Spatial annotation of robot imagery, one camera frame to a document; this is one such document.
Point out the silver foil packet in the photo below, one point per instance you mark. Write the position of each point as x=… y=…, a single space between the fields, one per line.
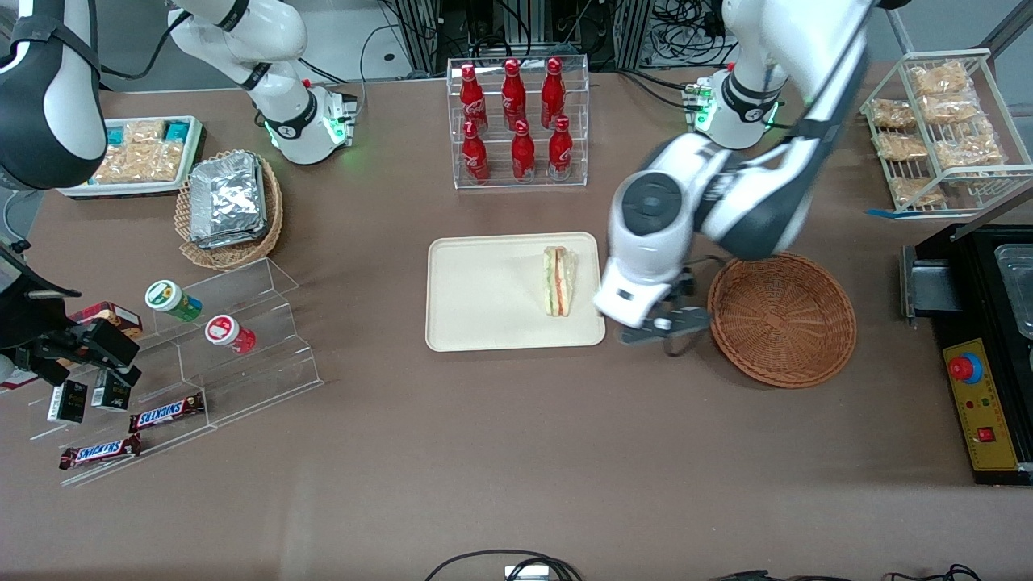
x=238 y=240
x=226 y=198

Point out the clear acrylic step stand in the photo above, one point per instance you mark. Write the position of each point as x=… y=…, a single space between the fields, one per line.
x=173 y=452
x=258 y=379

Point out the green can white lid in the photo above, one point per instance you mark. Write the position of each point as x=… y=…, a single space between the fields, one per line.
x=171 y=300

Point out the light tan wicker basket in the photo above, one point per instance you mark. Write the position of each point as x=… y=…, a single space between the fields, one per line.
x=230 y=257

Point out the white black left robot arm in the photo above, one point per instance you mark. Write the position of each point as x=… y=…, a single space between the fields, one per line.
x=670 y=242

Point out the beige cracker packet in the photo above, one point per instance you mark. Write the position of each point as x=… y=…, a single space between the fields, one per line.
x=121 y=165
x=144 y=132
x=165 y=159

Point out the beige rectangular tray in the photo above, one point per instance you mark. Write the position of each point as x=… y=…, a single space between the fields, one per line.
x=492 y=294

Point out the red emergency stop button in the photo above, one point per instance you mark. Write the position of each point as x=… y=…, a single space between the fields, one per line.
x=966 y=368

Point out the grey metal block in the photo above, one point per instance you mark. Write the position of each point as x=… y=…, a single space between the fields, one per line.
x=928 y=286

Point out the silver metal bracket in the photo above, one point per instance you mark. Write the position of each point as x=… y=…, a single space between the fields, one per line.
x=526 y=573

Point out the brown red carton box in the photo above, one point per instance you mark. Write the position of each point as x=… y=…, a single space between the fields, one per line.
x=113 y=313

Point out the black machine base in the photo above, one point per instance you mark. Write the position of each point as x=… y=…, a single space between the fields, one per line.
x=976 y=290

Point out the white snack tray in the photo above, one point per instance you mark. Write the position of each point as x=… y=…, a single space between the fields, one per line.
x=81 y=191

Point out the blue tape strip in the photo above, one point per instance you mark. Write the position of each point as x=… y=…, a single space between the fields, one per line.
x=881 y=213

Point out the small black box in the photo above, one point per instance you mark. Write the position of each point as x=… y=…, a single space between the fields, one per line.
x=67 y=402
x=110 y=395

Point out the grey metal bar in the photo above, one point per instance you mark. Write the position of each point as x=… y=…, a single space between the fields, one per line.
x=897 y=24

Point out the round brown wicker basket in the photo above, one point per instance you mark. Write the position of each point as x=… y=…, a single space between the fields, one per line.
x=783 y=323

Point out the beige bagged snack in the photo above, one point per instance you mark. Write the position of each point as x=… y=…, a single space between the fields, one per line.
x=940 y=78
x=892 y=113
x=916 y=192
x=968 y=151
x=952 y=107
x=900 y=147

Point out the teal snack packet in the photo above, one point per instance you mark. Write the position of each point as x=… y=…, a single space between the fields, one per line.
x=177 y=129
x=117 y=134

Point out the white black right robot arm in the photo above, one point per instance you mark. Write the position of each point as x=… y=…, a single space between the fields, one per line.
x=242 y=32

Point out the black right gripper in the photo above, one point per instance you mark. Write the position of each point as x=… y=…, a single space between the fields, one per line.
x=32 y=321

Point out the red can white lid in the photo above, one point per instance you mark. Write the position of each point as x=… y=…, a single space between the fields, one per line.
x=228 y=333

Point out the yellow control panel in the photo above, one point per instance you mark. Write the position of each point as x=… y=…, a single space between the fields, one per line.
x=989 y=403

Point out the red cola bottle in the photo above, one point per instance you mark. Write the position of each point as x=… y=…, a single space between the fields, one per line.
x=472 y=98
x=553 y=93
x=523 y=153
x=513 y=95
x=560 y=149
x=474 y=153

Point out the clear metal pan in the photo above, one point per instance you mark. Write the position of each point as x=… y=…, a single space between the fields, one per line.
x=1015 y=282

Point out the Snickers chocolate bar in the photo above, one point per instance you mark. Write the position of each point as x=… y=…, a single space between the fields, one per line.
x=101 y=453
x=165 y=413

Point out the clear acrylic bottle rack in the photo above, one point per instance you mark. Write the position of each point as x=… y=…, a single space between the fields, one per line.
x=520 y=173

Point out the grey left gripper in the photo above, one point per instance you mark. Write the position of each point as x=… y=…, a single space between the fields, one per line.
x=685 y=288

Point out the triangle sandwich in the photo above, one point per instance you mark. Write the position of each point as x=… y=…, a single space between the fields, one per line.
x=558 y=281

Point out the aluminium frame post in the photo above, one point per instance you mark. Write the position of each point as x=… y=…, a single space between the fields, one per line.
x=420 y=36
x=635 y=32

